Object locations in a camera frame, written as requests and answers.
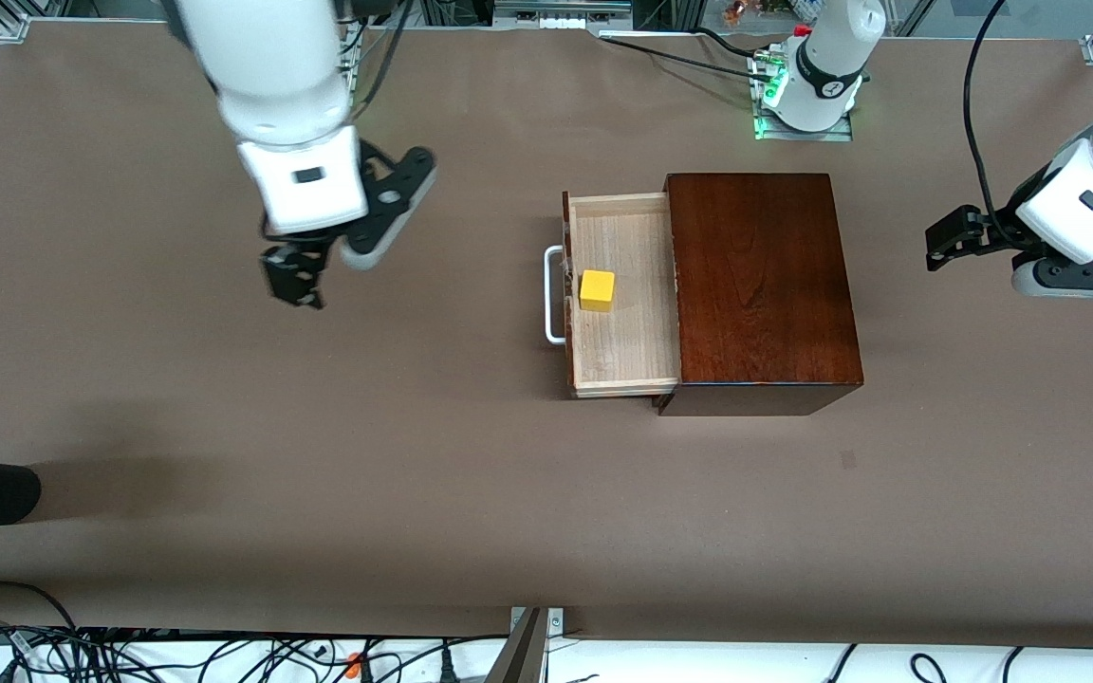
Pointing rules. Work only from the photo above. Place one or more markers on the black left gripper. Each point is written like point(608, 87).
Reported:
point(991, 231)

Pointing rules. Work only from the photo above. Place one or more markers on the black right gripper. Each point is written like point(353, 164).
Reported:
point(294, 266)

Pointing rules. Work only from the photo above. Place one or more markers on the yellow cube block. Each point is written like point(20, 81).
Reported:
point(597, 289)

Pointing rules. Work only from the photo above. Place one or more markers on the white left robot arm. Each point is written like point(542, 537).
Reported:
point(826, 76)

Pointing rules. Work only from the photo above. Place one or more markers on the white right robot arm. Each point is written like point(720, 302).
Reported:
point(271, 76)

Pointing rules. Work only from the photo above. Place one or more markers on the dark wooden drawer cabinet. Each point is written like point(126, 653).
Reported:
point(765, 285)

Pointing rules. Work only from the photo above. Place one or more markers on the dark slanted beam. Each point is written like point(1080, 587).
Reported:
point(520, 659)

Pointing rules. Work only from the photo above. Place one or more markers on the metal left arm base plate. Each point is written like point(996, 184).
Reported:
point(841, 135)

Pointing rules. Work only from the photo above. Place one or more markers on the grey metal rail fixture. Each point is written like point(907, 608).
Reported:
point(561, 8)

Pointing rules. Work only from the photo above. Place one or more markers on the small metal table bracket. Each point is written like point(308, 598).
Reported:
point(556, 621)

